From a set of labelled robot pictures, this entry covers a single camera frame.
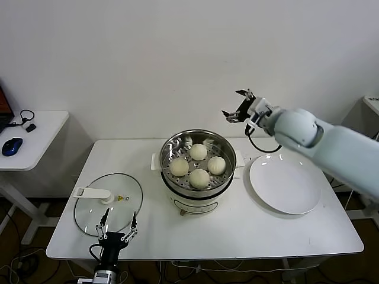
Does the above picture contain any white hanging cable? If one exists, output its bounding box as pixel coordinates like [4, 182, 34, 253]
[344, 189, 355, 211]

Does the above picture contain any white steamed baozi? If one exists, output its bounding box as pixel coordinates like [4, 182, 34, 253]
[207, 156, 227, 175]
[189, 169, 211, 189]
[189, 143, 208, 162]
[170, 158, 190, 177]

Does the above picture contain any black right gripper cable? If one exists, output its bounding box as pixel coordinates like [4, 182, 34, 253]
[243, 124, 283, 154]

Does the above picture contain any glass lid with white handle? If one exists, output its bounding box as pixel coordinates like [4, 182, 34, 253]
[73, 172, 144, 237]

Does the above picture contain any black laptop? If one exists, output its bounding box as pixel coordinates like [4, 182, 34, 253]
[0, 78, 15, 133]

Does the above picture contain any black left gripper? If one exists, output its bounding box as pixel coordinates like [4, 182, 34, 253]
[95, 208, 139, 264]

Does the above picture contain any black earphone cable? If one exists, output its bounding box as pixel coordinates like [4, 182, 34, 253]
[5, 109, 37, 128]

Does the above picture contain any white thin cable under table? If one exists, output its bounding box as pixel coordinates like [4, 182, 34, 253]
[171, 259, 241, 272]

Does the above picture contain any white round plate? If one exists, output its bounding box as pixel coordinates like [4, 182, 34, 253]
[249, 153, 322, 215]

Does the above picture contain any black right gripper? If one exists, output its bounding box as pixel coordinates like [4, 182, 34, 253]
[221, 88, 258, 124]

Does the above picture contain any blue computer mouse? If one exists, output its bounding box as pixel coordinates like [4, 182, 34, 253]
[2, 137, 24, 156]

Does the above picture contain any white side table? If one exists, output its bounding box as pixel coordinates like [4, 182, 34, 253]
[0, 111, 70, 244]

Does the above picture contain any white electric cooker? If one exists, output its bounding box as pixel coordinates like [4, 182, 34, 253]
[150, 150, 246, 217]

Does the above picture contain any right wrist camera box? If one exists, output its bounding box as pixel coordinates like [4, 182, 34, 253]
[248, 97, 275, 128]

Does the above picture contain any stainless steel steamer basket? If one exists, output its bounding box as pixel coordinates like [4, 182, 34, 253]
[159, 128, 238, 192]

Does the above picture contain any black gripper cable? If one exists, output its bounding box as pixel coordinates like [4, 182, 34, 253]
[243, 124, 283, 154]
[89, 243, 103, 263]

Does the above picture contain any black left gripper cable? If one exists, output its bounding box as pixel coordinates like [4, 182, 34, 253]
[89, 243, 103, 263]

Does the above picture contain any white shelf table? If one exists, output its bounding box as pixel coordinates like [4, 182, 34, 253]
[362, 95, 379, 115]

